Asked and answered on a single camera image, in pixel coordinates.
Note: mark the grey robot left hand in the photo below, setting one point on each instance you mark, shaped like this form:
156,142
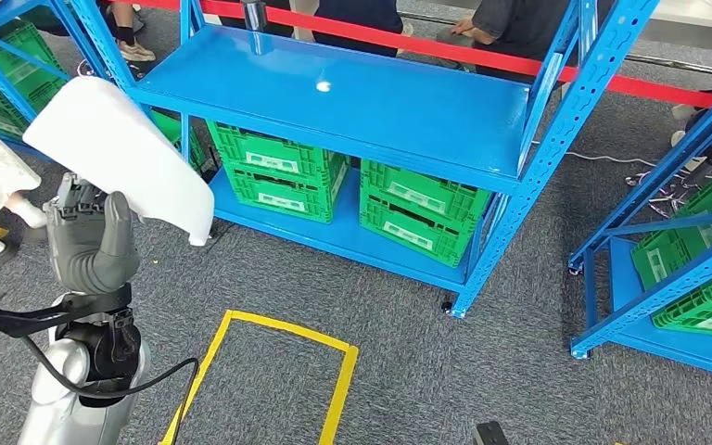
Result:
92,239

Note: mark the white curved plastic part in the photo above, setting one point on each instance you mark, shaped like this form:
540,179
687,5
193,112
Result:
122,153

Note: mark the blue metal shelf rack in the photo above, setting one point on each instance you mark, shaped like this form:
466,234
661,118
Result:
669,354
21,7
331,92

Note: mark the red barrier tape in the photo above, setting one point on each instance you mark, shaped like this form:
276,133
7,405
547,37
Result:
429,49

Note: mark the chrome base office chair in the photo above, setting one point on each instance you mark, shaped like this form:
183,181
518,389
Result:
657,199

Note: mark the black barrier post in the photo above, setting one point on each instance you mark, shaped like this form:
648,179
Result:
254,15

